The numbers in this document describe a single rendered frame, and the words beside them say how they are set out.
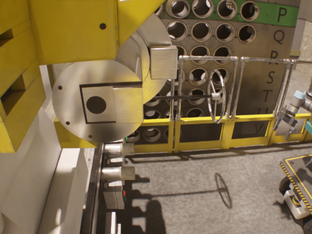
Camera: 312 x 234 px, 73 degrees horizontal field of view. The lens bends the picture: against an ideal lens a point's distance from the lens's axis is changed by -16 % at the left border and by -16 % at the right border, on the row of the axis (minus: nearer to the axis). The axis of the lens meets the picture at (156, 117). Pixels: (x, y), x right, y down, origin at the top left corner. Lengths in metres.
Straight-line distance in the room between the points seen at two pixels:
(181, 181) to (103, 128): 1.76
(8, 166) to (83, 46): 0.29
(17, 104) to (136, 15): 0.25
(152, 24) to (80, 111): 0.35
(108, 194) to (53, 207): 0.63
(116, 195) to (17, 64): 0.94
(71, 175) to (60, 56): 0.35
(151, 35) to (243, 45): 2.39
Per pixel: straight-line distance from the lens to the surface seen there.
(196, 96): 1.73
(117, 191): 1.21
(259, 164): 2.60
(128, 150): 1.24
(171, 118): 2.28
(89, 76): 0.50
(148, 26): 0.74
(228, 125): 2.47
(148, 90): 0.81
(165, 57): 0.73
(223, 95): 1.59
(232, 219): 2.08
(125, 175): 1.12
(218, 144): 2.59
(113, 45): 0.44
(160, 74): 0.75
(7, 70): 0.38
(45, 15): 0.45
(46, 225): 0.61
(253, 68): 3.25
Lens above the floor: 1.69
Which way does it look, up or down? 34 degrees down
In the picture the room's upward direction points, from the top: straight up
